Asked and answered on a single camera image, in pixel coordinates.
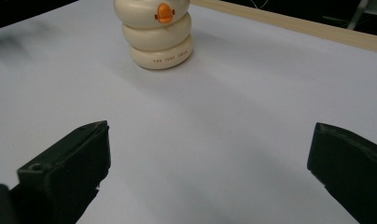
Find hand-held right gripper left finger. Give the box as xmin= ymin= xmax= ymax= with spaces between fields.
xmin=9 ymin=119 xmax=112 ymax=224

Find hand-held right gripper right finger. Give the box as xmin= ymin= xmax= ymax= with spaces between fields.
xmin=306 ymin=121 xmax=377 ymax=224

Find cream ringed duck holder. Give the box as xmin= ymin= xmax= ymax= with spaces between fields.
xmin=113 ymin=0 xmax=194 ymax=71

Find white metal stand frame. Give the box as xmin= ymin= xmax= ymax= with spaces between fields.
xmin=345 ymin=0 xmax=377 ymax=31

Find black floor cables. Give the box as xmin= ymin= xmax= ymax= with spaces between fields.
xmin=250 ymin=0 xmax=269 ymax=9

